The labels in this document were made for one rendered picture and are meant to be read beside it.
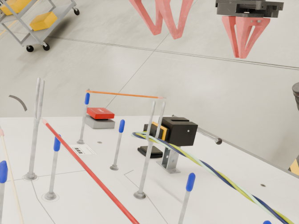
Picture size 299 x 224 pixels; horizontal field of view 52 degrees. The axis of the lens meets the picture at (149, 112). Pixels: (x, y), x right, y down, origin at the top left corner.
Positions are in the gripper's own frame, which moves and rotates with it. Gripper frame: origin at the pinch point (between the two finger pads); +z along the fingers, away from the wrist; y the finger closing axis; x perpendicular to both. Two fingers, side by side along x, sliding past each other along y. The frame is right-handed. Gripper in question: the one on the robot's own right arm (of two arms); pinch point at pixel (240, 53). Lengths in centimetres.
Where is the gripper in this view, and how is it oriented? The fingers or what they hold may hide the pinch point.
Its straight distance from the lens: 60.1
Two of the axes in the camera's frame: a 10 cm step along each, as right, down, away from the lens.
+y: 5.2, 3.1, -8.0
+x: 8.6, -1.4, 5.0
